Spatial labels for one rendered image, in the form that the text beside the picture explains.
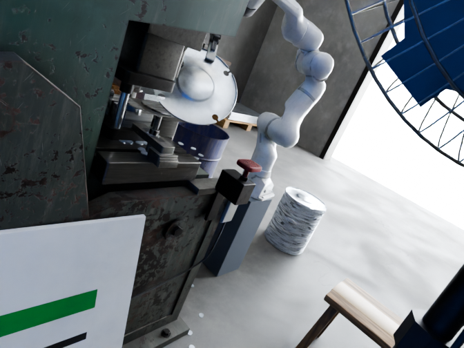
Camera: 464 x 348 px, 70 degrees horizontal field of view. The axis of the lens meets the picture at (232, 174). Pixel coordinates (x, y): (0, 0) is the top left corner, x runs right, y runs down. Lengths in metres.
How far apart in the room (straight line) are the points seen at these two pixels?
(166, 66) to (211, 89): 0.22
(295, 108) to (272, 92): 4.73
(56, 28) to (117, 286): 0.59
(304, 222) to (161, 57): 1.49
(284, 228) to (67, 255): 1.60
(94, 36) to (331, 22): 5.46
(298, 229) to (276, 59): 4.56
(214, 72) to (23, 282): 0.81
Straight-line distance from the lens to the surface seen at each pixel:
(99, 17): 0.71
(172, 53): 0.97
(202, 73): 1.15
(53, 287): 0.83
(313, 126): 5.75
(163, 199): 0.90
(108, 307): 0.95
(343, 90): 5.63
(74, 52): 0.71
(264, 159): 1.53
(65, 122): 0.67
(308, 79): 1.55
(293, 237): 2.18
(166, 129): 1.08
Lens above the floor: 1.03
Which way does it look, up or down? 19 degrees down
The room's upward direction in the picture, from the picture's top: 23 degrees clockwise
